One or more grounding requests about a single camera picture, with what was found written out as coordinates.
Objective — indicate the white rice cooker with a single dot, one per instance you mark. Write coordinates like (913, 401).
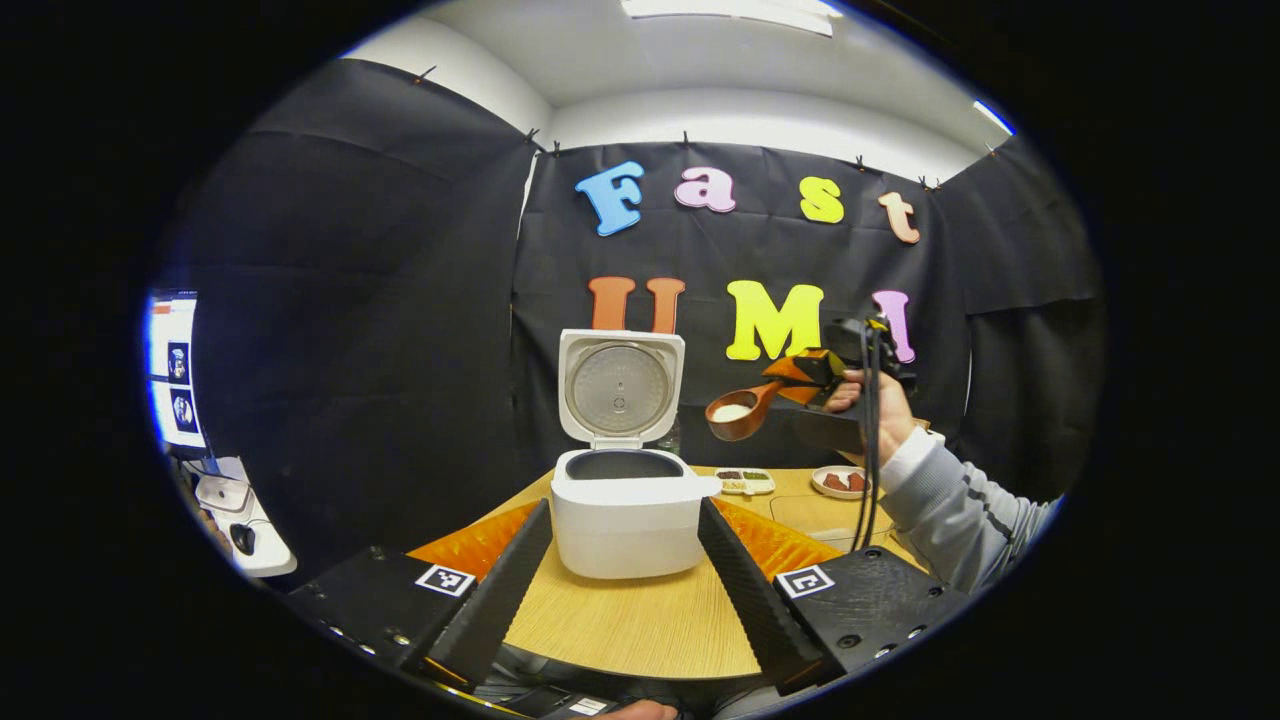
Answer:
(625, 520)

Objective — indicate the round white plate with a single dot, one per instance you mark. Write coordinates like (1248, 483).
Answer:
(840, 494)

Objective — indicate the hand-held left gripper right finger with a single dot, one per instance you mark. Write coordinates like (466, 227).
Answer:
(760, 610)

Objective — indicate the white side desk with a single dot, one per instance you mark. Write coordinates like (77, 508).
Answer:
(255, 555)

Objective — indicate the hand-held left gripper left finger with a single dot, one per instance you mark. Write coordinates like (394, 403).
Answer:
(500, 600)

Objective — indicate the computer monitor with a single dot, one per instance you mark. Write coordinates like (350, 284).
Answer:
(178, 370)

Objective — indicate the black computer mouse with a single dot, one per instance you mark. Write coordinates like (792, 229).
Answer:
(243, 538)

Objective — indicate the white divided bean dish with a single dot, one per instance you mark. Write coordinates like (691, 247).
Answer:
(745, 482)

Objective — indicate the black backdrop cloth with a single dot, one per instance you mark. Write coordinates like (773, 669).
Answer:
(380, 300)

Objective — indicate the long ceiling light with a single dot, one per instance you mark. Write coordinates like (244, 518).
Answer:
(730, 15)

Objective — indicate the clear plastic tray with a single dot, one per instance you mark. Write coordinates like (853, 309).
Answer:
(820, 520)

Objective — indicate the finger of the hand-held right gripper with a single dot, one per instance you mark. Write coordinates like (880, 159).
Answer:
(800, 375)

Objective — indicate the brown wooden spoon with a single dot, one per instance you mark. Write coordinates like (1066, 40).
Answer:
(745, 428)

